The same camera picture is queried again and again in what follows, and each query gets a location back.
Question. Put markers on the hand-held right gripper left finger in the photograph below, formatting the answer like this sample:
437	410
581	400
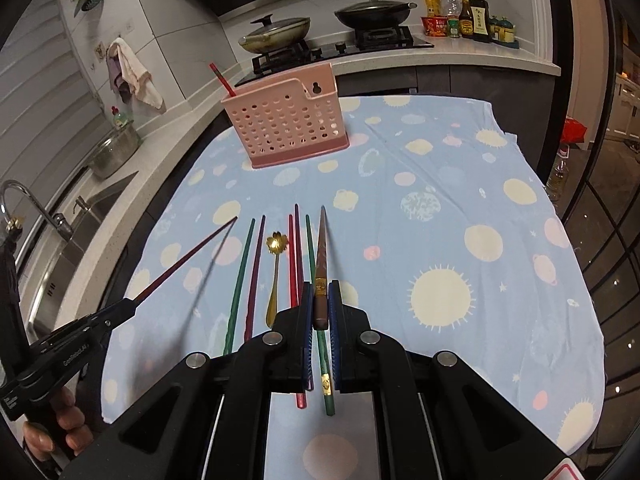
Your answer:
306	310

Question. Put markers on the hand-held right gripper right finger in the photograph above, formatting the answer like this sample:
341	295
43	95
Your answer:
334	310

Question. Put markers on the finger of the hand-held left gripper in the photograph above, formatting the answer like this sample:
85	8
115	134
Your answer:
75	326
80	352

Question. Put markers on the brown chopstick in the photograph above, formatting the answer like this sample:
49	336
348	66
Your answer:
322	260

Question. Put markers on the maroon chopstick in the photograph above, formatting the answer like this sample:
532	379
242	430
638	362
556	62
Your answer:
255	280

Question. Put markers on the green chopstick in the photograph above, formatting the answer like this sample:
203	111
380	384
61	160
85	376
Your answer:
241	285
310	245

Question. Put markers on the gold flower spoon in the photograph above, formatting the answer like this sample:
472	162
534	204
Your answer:
276	243

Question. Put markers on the dark red chopstick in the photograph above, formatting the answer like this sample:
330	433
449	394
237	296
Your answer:
185	260

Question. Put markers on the pink perforated utensil holder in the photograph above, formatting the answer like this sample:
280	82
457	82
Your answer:
310	110

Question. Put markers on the person's left hand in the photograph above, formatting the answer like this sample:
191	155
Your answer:
70	420

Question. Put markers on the steel sink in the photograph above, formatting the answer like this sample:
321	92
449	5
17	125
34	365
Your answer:
65	265

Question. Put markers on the chrome faucet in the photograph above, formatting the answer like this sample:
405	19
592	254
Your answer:
35	205

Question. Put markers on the blue planet print cloth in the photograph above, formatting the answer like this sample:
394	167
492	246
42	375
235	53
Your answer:
425	200

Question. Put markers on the steel colander bowl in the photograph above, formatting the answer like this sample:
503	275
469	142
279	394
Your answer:
112	152

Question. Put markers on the green dish soap bottle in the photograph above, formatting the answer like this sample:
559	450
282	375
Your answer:
121	119

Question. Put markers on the white window blind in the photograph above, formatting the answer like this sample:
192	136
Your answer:
45	100

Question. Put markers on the purple hanging cloth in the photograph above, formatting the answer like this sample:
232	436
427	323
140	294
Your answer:
116	80

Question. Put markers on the plastic oil bottle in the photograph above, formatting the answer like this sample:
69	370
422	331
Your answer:
556	180

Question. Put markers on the black gas stove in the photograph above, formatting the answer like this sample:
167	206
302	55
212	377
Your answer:
340	52

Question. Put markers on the pink hanging towel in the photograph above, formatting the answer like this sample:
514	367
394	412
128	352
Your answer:
137	75

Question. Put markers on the beige wok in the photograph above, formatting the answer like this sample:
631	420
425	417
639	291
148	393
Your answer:
270	46

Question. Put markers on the dark base cabinet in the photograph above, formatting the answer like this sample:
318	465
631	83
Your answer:
475	82

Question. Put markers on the black framed glass door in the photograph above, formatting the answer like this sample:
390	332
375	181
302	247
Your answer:
615	240

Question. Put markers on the black wok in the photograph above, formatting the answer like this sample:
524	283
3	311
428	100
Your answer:
370	21

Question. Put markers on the red plastic bag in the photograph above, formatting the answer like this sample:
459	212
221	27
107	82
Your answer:
575	132

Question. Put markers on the red instant noodle cup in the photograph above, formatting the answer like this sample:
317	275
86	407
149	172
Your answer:
434	26

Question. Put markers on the small green cap jar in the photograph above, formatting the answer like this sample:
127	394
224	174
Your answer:
453	29

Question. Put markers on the glass lid white knob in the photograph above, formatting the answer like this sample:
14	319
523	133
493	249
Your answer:
370	6

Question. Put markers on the brown bottle yellow cap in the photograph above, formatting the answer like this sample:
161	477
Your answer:
466	17

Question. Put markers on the yellow seasoning packet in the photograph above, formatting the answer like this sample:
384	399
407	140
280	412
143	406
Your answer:
432	4

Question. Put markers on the blue condiment jar set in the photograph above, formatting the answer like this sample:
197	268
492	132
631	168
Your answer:
502	32

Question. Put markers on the dark soy sauce bottle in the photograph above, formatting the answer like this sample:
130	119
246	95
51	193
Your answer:
481	20

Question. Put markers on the clear plastic bottle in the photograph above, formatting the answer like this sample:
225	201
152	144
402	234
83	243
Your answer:
451	4

